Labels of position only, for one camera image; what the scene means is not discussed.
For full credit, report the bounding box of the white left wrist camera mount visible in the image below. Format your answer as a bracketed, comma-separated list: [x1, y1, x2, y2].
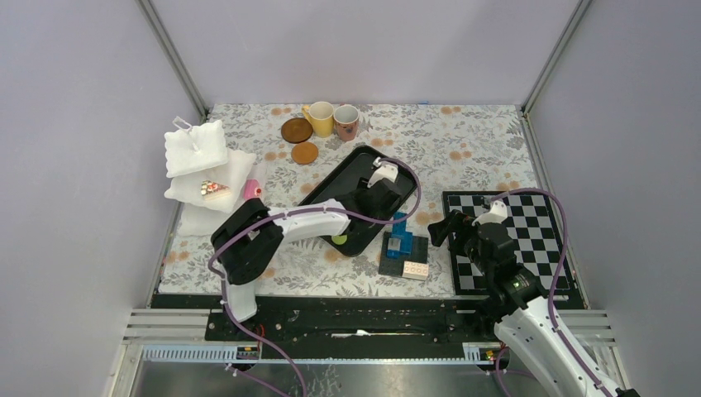
[367, 157, 398, 188]

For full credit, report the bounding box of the black lego baseplate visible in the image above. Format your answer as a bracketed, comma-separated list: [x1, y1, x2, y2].
[378, 232, 428, 277]

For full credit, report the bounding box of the white tiered dessert stand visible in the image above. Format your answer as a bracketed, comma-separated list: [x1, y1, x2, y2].
[165, 117, 266, 237]

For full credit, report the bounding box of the black white checkerboard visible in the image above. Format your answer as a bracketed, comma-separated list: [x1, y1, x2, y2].
[442, 191, 579, 301]

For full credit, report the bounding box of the dark brown round coaster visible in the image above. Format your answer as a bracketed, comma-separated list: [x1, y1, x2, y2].
[281, 117, 313, 144]

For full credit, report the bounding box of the black serving tray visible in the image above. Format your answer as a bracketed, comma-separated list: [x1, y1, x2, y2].
[299, 146, 417, 256]

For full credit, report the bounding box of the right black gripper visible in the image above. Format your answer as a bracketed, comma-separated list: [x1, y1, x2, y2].
[426, 209, 492, 277]

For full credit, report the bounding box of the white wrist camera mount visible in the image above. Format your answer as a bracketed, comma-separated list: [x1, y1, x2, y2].
[367, 157, 398, 188]
[472, 200, 508, 226]

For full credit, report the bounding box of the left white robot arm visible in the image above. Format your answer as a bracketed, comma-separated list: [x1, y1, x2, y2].
[211, 179, 407, 340]

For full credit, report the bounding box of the light brown round coaster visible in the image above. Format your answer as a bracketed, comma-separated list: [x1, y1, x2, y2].
[291, 141, 319, 165]

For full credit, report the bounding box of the white strawberry cake slice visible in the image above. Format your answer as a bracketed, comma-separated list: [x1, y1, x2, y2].
[201, 179, 231, 201]

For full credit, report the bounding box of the beige lego brick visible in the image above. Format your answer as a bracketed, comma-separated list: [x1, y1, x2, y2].
[401, 261, 429, 281]

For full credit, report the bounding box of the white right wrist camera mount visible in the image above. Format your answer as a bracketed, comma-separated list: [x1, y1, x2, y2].
[472, 200, 508, 226]

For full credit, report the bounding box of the yellow mug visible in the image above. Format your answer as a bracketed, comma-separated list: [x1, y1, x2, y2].
[302, 101, 335, 138]

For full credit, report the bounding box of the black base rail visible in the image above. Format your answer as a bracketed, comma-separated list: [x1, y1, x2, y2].
[205, 296, 499, 360]

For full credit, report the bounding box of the green round cookie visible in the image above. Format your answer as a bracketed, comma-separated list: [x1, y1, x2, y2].
[331, 235, 348, 246]

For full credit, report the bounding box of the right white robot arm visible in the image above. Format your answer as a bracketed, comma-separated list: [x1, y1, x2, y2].
[428, 202, 637, 396]

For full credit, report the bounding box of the pink patterned mug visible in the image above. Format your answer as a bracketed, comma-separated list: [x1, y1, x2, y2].
[333, 104, 360, 141]

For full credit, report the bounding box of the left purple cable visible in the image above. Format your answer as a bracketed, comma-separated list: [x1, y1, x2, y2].
[207, 157, 422, 397]

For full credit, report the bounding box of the pink square cake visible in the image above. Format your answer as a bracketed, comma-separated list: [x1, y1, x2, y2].
[242, 179, 263, 201]

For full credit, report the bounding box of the blue lego block stack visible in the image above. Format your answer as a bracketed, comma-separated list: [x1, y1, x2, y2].
[385, 220, 413, 259]

